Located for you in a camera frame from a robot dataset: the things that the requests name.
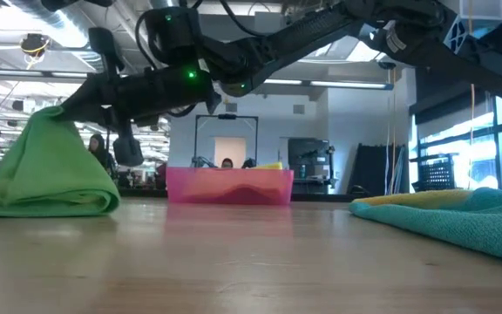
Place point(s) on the yellow microfiber towel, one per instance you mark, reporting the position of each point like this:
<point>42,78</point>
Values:
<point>268,166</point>
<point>421,198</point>

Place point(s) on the black gantry frame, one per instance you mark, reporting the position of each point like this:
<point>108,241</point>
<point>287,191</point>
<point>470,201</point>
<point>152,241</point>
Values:
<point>227,116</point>

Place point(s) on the teal microfiber towel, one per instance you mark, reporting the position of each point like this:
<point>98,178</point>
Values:
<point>473,222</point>

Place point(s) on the long ceiling light bar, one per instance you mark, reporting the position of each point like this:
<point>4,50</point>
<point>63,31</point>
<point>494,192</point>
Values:
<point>347,83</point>

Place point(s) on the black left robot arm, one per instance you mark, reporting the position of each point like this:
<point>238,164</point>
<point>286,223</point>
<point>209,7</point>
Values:
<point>59,3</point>

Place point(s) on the black plastic crate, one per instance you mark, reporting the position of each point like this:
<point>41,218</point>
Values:
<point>436,176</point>

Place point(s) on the pink translucent plastic bin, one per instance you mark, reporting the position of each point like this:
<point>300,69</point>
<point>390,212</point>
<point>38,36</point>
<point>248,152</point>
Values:
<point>229,187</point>

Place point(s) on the person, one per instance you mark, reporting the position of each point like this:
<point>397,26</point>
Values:
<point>100,152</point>
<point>226,163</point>

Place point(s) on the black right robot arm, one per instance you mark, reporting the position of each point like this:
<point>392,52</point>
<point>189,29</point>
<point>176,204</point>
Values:
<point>303,30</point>

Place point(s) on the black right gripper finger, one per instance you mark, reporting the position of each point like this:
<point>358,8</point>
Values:
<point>96,113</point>
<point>94,91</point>

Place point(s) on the square grey wall vent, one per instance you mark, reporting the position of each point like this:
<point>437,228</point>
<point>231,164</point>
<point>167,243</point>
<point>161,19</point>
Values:
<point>231,107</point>
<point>299,109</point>

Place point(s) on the black folded panel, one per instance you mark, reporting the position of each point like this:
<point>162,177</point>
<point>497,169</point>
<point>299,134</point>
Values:
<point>375,170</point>

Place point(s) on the bright green microfiber towel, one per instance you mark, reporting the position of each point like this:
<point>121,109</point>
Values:
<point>46,174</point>

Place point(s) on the black cabinet machine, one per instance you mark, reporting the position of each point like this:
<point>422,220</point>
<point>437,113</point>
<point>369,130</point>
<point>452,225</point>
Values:
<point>307,152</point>

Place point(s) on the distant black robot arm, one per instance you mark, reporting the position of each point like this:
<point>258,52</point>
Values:
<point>248,163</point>
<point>203,161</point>

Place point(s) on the pale orange wall panel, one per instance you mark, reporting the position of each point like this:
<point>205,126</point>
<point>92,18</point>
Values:
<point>230,148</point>

